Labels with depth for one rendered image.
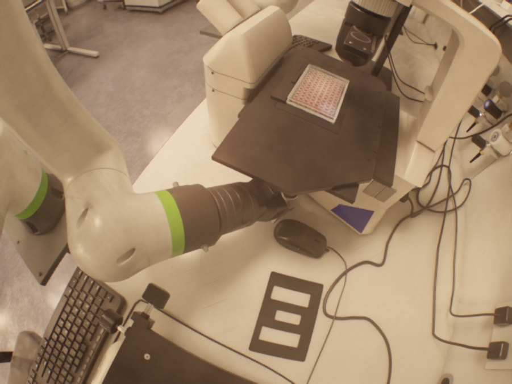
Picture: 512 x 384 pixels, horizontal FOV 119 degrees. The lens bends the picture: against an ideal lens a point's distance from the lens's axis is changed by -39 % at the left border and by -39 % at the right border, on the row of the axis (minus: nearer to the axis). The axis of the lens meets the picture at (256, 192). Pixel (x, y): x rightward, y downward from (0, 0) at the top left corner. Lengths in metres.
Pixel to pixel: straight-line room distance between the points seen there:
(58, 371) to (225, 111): 0.64
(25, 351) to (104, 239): 0.88
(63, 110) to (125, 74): 2.07
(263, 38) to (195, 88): 1.57
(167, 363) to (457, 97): 0.59
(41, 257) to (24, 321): 1.21
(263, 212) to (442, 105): 0.34
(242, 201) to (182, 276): 0.21
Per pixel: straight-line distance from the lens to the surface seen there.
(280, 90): 0.43
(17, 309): 1.82
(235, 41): 0.39
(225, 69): 0.42
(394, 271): 0.60
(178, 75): 2.15
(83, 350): 0.55
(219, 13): 0.44
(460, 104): 0.44
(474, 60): 0.41
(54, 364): 0.62
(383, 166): 0.43
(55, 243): 0.57
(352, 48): 0.31
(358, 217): 0.54
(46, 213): 0.57
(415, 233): 0.67
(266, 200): 0.40
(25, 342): 1.09
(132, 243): 0.28
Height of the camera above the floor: 1.22
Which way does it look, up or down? 62 degrees down
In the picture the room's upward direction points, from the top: 12 degrees clockwise
